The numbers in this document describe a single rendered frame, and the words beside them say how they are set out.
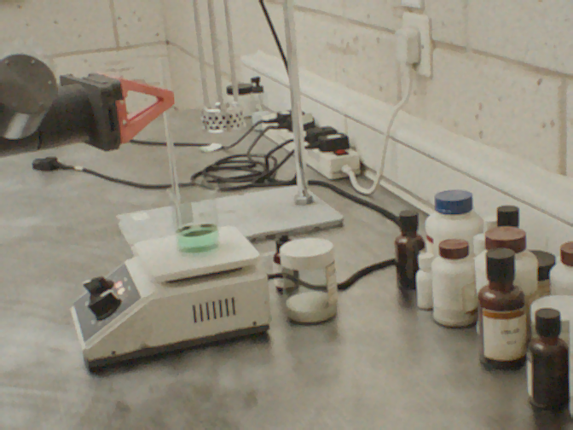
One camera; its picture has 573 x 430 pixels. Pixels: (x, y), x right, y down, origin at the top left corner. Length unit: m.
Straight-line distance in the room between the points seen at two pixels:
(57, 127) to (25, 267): 0.44
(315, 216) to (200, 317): 0.41
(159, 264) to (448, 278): 0.30
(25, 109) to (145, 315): 0.26
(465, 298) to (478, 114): 0.36
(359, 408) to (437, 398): 0.07
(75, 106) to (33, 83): 0.09
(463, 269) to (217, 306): 0.26
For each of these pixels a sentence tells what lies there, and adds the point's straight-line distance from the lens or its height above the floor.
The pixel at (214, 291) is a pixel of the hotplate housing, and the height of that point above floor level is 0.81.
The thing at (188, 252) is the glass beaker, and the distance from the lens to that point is 1.07.
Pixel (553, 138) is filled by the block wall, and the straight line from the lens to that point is 1.20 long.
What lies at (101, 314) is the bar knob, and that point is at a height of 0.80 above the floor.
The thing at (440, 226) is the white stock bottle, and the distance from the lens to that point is 1.11.
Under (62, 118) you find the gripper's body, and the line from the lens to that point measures 0.99.
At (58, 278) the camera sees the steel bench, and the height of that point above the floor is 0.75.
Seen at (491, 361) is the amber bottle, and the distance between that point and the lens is 0.99.
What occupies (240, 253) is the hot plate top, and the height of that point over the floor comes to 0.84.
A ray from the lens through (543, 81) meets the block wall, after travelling 1.21.
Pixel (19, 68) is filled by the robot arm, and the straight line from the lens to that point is 0.92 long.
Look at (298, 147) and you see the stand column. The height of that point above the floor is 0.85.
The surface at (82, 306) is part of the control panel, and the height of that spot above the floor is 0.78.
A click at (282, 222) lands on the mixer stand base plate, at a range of 1.40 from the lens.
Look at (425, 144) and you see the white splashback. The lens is 1.41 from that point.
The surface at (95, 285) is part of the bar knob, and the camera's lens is 1.11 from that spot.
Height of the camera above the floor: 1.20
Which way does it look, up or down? 18 degrees down
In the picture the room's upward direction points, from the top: 5 degrees counter-clockwise
